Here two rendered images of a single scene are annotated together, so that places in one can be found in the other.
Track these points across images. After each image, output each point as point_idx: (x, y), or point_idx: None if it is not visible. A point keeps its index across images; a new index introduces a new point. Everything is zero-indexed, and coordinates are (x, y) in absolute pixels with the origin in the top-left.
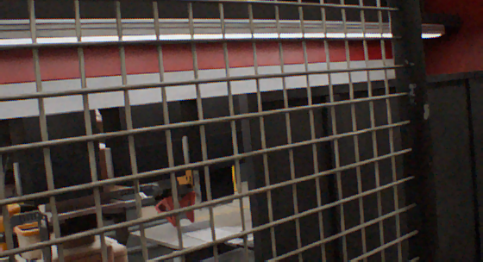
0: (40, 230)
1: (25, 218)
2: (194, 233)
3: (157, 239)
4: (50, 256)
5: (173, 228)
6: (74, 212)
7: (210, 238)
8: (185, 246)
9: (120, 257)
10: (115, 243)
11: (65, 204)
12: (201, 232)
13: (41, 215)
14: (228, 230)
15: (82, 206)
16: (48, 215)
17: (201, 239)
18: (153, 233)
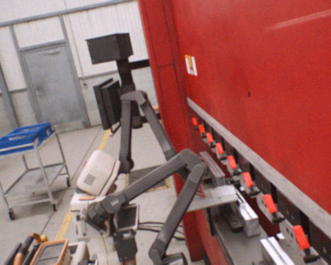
0: (117, 243)
1: (11, 263)
2: (215, 195)
3: (211, 204)
4: (136, 252)
5: (197, 199)
6: (137, 220)
7: (230, 192)
8: (235, 199)
9: (87, 249)
10: (80, 243)
11: (119, 220)
12: (217, 193)
13: (124, 231)
14: (222, 187)
15: (123, 217)
16: (130, 228)
17: (229, 194)
18: (197, 205)
